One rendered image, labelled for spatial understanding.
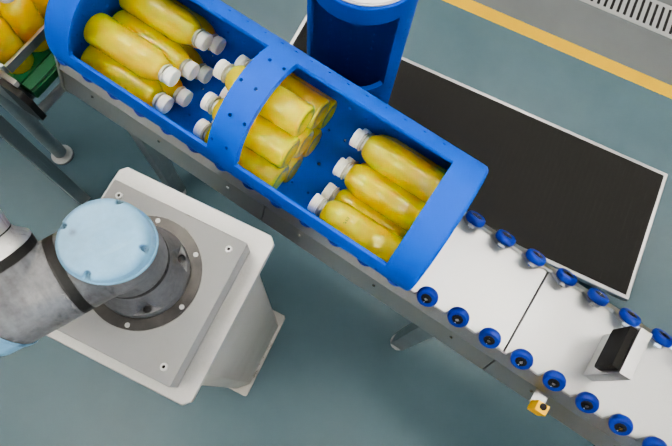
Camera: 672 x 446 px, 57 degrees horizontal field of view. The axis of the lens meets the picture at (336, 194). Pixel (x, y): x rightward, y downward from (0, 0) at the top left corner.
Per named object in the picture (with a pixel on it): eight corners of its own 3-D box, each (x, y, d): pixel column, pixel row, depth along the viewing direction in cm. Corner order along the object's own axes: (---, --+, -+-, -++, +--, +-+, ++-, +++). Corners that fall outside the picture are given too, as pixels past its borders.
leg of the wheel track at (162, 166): (179, 202, 230) (136, 136, 171) (167, 194, 231) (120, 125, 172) (189, 190, 232) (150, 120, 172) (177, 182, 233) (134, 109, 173)
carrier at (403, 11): (301, 86, 231) (311, 156, 223) (300, -87, 148) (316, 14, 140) (375, 78, 234) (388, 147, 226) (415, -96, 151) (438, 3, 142)
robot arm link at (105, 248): (183, 272, 91) (165, 251, 78) (98, 319, 88) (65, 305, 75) (147, 205, 94) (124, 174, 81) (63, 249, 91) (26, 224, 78)
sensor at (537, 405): (537, 416, 127) (546, 417, 123) (525, 408, 128) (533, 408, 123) (554, 384, 130) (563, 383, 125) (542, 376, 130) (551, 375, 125)
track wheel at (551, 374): (570, 384, 121) (571, 378, 123) (550, 371, 122) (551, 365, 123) (556, 397, 124) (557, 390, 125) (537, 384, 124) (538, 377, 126)
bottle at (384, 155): (455, 170, 119) (375, 119, 122) (443, 189, 114) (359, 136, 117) (439, 193, 124) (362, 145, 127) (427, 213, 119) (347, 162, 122)
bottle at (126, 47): (81, 47, 126) (153, 94, 123) (83, 17, 121) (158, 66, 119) (106, 36, 131) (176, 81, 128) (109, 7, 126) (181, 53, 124)
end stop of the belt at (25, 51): (12, 73, 140) (6, 66, 137) (9, 71, 140) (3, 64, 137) (127, -45, 151) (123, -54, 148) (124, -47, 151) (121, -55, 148)
